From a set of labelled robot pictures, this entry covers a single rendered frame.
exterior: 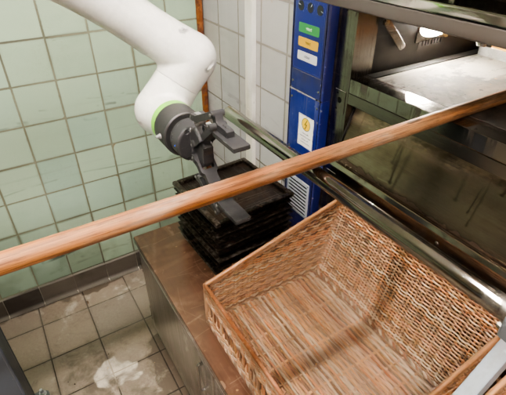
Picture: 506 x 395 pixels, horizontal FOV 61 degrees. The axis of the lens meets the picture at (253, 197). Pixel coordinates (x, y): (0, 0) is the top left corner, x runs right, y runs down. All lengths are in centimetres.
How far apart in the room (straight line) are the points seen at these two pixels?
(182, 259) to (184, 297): 17
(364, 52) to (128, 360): 148
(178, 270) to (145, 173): 74
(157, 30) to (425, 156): 67
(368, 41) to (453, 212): 48
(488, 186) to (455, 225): 11
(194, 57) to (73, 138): 106
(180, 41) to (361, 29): 49
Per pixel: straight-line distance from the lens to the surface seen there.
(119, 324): 210
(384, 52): 127
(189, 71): 91
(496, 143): 97
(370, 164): 120
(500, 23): 77
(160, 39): 90
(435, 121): 95
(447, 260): 63
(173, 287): 138
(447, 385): 98
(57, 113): 185
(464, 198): 106
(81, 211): 206
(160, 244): 154
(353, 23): 118
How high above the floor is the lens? 156
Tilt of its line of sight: 35 degrees down
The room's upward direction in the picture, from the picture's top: straight up
